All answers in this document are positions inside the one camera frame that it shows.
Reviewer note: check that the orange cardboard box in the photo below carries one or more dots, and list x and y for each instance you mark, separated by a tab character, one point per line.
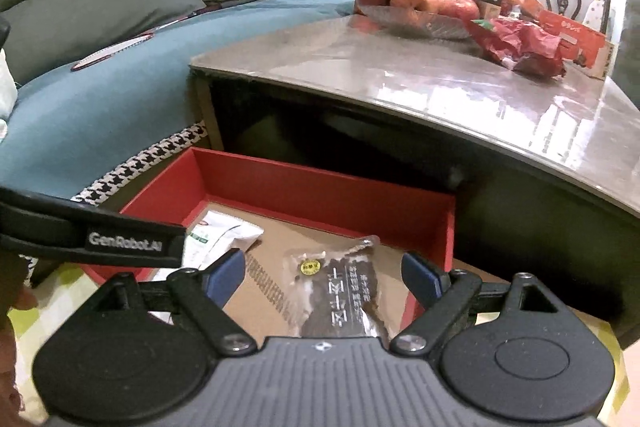
585	47

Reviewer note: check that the glass fruit bowl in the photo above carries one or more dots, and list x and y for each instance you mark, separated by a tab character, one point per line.
417	23

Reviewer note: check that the teal sofa seat cover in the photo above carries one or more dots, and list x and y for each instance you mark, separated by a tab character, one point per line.
100	133

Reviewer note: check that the grey-top coffee table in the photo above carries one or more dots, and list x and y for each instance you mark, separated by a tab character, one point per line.
545	173

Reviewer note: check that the person's left hand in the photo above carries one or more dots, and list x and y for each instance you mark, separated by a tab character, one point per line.
14	295

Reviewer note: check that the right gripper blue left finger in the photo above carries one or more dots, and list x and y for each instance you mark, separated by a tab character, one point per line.
201	295

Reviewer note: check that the red cardboard box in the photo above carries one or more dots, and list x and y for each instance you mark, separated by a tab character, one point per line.
301	208

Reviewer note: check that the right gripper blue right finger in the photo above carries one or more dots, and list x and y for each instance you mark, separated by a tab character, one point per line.
446	298

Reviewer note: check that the crumpled red snack bag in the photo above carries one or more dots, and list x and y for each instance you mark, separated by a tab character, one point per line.
519	46

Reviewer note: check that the white green wafer packet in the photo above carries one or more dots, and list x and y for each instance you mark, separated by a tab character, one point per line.
215	234

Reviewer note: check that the dark brown snack packet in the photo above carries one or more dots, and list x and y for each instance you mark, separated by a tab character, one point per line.
333	290

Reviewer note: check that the red apple right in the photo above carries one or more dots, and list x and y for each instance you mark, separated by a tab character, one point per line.
460	9

